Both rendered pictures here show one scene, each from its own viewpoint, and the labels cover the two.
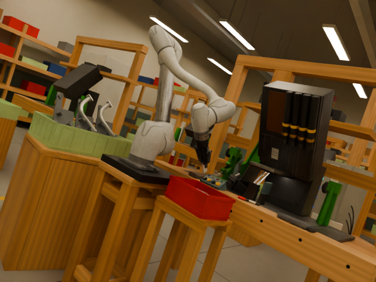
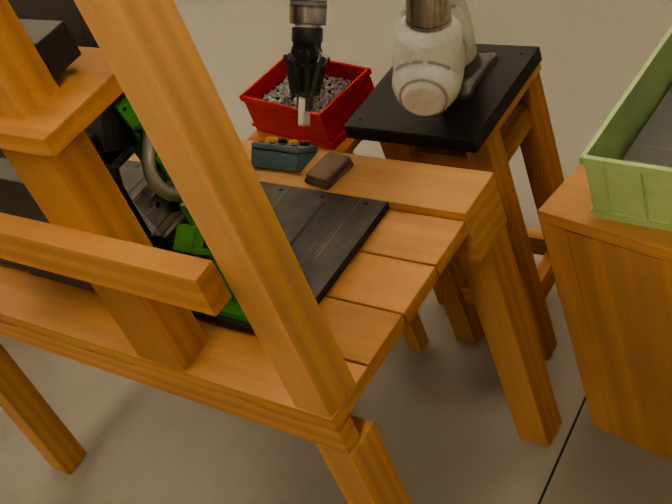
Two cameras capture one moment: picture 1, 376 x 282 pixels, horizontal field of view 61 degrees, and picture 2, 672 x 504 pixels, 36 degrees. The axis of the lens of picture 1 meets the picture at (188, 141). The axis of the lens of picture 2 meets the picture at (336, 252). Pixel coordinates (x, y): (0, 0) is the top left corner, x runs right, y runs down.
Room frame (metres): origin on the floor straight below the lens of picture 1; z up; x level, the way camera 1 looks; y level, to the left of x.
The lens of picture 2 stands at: (4.10, 0.08, 2.30)
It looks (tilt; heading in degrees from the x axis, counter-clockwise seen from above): 39 degrees down; 188
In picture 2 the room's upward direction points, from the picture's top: 24 degrees counter-clockwise
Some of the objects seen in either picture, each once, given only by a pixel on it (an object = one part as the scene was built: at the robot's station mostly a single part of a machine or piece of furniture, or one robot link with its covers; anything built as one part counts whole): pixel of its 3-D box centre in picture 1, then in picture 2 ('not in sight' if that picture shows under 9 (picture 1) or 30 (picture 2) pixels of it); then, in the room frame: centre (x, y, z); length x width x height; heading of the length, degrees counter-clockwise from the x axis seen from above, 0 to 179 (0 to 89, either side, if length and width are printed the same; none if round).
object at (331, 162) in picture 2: (197, 175); (328, 169); (2.10, -0.13, 0.91); 0.10 x 0.08 x 0.03; 130
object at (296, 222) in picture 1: (297, 222); not in sight; (1.63, -0.67, 0.91); 0.20 x 0.11 x 0.03; 53
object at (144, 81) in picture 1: (155, 121); not in sight; (8.36, 0.96, 1.13); 2.48 x 0.54 x 2.27; 53
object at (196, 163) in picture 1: (205, 164); not in sight; (11.56, -0.89, 0.22); 1.20 x 0.81 x 0.44; 146
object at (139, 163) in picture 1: (142, 162); (443, 67); (1.84, 0.21, 0.92); 0.22 x 0.18 x 0.06; 51
